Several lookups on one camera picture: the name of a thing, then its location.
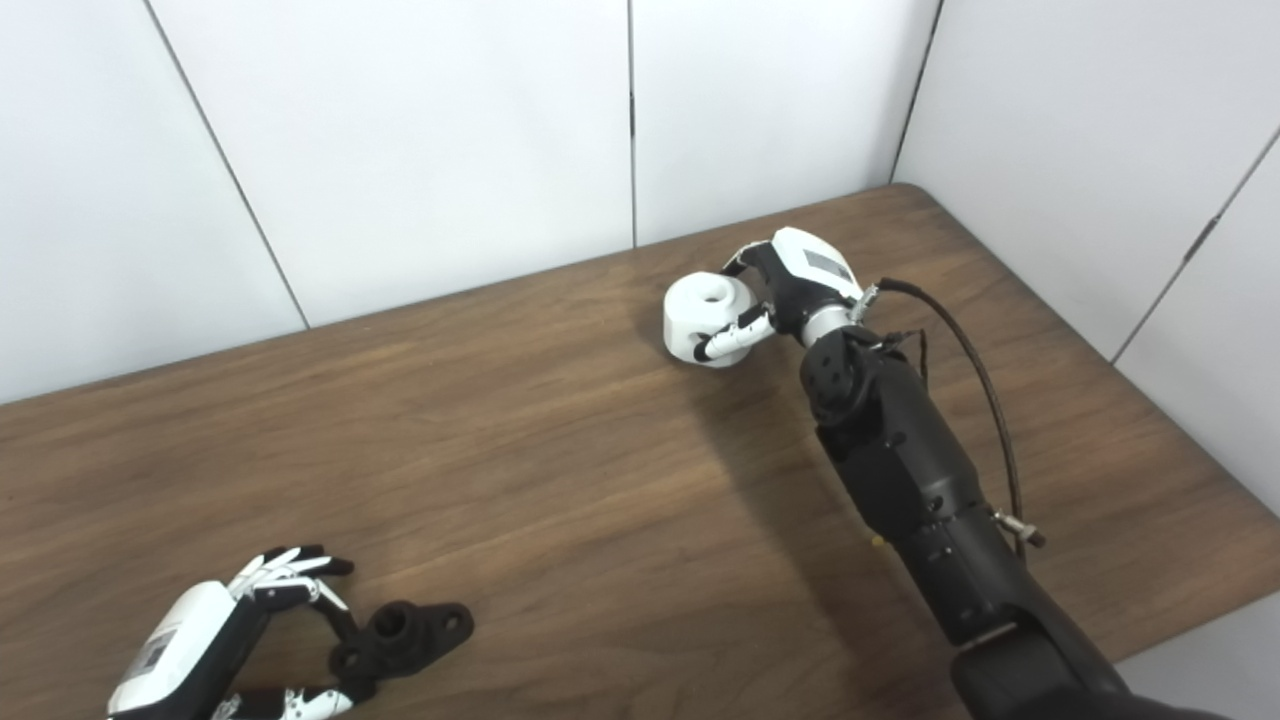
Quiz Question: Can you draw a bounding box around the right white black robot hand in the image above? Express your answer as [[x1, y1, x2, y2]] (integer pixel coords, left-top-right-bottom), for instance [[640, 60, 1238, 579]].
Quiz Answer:
[[692, 226, 867, 364]]

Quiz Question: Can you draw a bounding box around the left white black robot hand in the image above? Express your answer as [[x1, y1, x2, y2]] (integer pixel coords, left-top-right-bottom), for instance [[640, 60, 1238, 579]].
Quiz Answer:
[[106, 544, 377, 720]]

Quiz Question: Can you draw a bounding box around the round white piece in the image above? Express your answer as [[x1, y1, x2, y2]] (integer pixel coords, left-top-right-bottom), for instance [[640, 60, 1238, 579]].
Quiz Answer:
[[662, 271, 767, 370]]

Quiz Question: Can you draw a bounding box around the black flanged holder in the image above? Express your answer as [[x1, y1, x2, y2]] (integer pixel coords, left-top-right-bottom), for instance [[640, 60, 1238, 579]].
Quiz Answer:
[[327, 599, 476, 692]]

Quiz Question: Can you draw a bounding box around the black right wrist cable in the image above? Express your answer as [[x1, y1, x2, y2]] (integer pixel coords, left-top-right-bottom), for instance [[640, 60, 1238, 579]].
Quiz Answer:
[[854, 277, 1048, 550]]

